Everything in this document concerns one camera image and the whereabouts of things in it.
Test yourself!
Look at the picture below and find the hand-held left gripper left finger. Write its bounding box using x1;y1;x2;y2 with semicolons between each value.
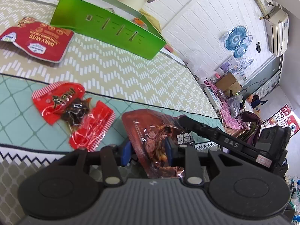
56;142;131;186

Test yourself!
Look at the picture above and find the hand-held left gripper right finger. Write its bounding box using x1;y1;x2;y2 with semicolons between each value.
164;137;237;186

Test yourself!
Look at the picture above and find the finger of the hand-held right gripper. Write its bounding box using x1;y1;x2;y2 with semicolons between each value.
177;115;219;139

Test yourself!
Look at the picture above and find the brown snack packet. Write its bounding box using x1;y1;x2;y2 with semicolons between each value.
121;109;196;179

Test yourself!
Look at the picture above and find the green cardboard box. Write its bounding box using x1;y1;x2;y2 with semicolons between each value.
50;0;167;60

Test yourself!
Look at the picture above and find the dark purple cloth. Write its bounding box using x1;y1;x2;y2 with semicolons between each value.
239;110;262;146

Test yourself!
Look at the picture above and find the pink floral cloth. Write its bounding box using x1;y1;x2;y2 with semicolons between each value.
204;80;235;132

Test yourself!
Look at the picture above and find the white power strip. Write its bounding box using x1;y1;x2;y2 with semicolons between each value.
205;88;221;109

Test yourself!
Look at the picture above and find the brown cardboard box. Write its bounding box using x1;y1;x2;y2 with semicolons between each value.
214;72;243;94

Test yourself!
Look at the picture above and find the red clear snack packet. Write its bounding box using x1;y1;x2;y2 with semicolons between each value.
31;82;116;151

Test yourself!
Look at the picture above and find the red envelope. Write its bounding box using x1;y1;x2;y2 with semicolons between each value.
162;43;179;57

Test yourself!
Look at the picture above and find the small blue paper fan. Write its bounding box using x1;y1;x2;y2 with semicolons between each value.
233;43;250;59

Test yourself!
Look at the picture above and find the large blue paper fan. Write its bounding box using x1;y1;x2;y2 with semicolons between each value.
225;26;248;51

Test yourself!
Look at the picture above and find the white air conditioner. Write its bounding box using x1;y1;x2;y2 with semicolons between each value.
264;3;289;57

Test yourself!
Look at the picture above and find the red nuts packet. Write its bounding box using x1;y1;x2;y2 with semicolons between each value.
0;16;75;63

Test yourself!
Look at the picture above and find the red and white wall poster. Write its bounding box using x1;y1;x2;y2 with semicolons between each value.
262;104;300;136

